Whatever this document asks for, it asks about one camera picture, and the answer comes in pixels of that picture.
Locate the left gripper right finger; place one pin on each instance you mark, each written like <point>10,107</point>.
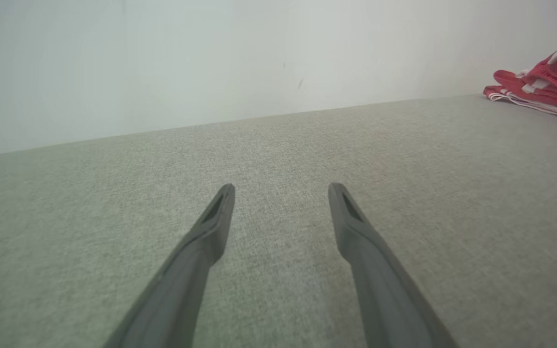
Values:
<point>385,290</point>

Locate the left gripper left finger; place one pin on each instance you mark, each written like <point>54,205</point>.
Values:
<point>186,280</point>

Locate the red Bulls 23 jersey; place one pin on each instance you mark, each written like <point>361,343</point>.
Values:
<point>515,94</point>

